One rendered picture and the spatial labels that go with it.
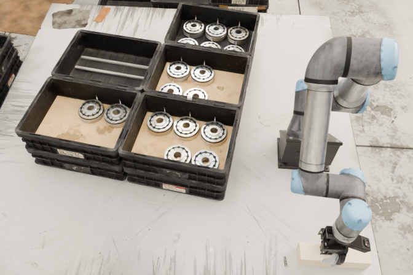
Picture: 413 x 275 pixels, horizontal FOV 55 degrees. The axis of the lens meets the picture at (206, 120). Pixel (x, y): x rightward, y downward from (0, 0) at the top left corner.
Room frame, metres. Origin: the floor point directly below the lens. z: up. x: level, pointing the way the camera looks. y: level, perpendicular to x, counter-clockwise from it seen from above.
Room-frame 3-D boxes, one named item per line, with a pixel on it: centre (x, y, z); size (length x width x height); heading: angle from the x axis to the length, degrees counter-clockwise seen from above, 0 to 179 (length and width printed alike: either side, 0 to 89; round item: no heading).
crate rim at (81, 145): (0.95, 0.48, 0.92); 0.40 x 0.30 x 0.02; 79
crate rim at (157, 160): (0.87, 0.09, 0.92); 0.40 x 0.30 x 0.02; 79
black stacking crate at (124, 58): (1.24, 0.43, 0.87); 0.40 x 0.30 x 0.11; 79
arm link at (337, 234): (0.47, -0.43, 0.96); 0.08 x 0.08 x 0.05
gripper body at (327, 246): (0.48, -0.42, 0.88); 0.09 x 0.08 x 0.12; 87
